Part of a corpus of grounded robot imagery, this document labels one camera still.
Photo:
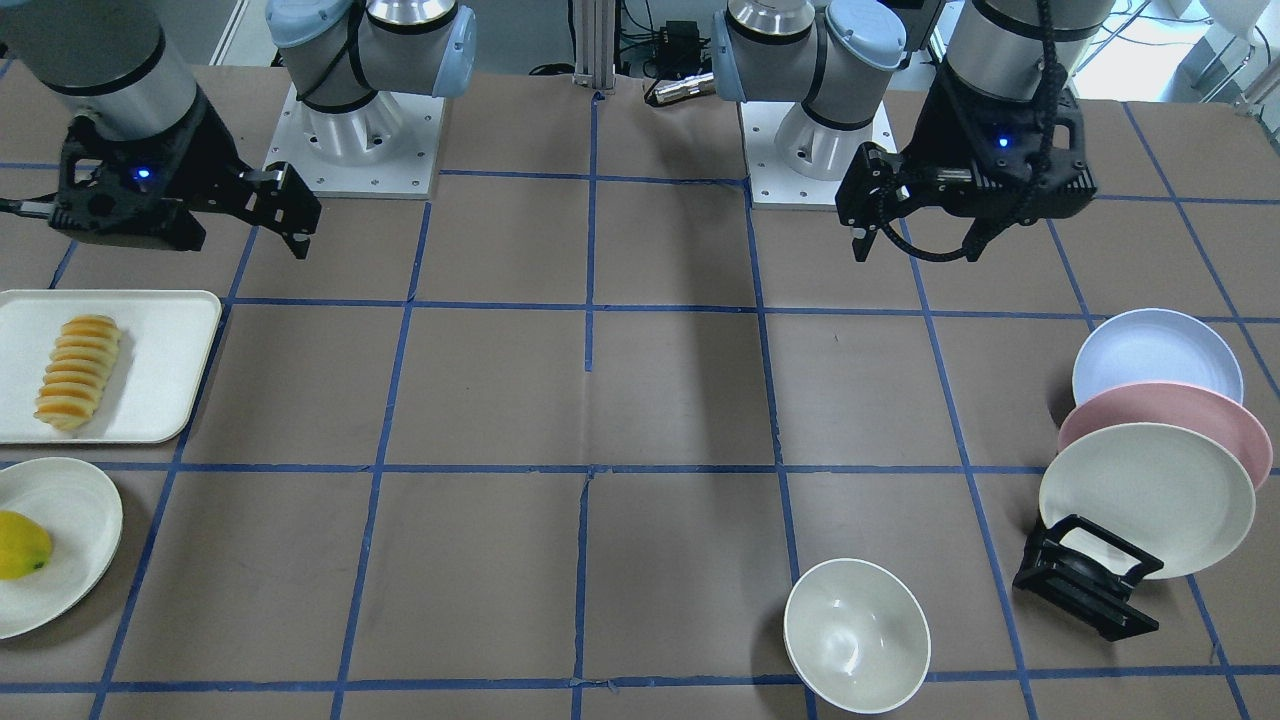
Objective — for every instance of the cream plate in rack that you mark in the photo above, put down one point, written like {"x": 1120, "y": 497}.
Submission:
{"x": 1171, "y": 492}

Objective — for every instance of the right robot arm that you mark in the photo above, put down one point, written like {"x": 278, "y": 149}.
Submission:
{"x": 112, "y": 58}

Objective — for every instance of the black plate rack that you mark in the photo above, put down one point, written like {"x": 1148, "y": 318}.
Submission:
{"x": 1083, "y": 587}

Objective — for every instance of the white plate with lemon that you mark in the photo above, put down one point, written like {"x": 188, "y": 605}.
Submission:
{"x": 80, "y": 507}

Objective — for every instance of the blue plate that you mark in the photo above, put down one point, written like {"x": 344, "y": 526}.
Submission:
{"x": 1155, "y": 344}

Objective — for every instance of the silver flashlight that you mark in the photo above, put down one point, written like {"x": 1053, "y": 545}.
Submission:
{"x": 668, "y": 92}

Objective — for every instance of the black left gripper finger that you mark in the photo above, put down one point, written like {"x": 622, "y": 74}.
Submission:
{"x": 981, "y": 232}
{"x": 860, "y": 243}

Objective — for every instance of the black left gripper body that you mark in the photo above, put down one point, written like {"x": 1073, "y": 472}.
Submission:
{"x": 935, "y": 135}

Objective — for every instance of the white rectangular tray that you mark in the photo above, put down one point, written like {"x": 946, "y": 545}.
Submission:
{"x": 167, "y": 338}

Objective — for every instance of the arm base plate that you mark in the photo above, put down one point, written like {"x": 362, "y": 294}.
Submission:
{"x": 386, "y": 150}
{"x": 770, "y": 150}

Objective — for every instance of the yellow lemon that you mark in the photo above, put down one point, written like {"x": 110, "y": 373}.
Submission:
{"x": 26, "y": 546}

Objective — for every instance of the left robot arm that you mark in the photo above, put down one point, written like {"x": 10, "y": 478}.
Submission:
{"x": 836, "y": 63}

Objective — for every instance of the aluminium frame post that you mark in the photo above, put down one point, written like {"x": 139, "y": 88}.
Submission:
{"x": 595, "y": 35}

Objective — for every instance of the cream bowl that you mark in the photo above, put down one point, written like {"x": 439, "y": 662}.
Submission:
{"x": 857, "y": 636}

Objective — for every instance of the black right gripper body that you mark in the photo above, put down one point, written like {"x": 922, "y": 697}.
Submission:
{"x": 212, "y": 152}

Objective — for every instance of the pink plate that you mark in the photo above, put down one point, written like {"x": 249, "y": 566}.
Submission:
{"x": 1183, "y": 405}

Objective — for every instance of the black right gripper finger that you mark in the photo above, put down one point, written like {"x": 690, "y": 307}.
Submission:
{"x": 298, "y": 242}

